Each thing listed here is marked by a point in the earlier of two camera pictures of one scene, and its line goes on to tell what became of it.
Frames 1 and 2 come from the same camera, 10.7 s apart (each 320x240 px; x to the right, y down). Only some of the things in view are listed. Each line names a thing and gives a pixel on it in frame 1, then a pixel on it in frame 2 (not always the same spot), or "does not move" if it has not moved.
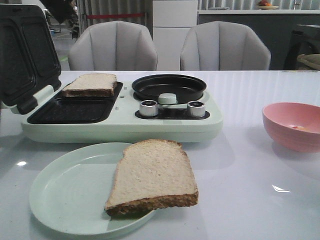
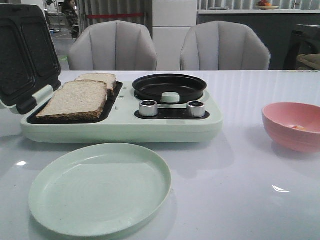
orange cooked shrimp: x=301 y=127 does not move
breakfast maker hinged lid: x=29 y=68 does not move
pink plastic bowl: x=295 y=126 does not move
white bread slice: x=152 y=174 to x=77 y=100
